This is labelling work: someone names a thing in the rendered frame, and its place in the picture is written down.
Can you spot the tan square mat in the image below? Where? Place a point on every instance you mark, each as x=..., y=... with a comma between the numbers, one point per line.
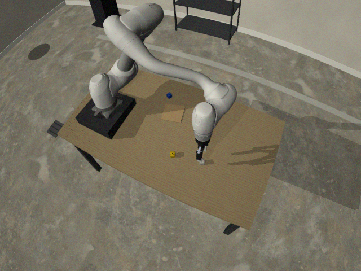
x=173, y=113

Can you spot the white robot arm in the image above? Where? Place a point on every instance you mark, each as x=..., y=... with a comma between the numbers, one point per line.
x=128, y=32

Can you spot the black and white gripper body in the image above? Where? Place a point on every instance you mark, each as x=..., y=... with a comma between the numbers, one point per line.
x=202, y=144

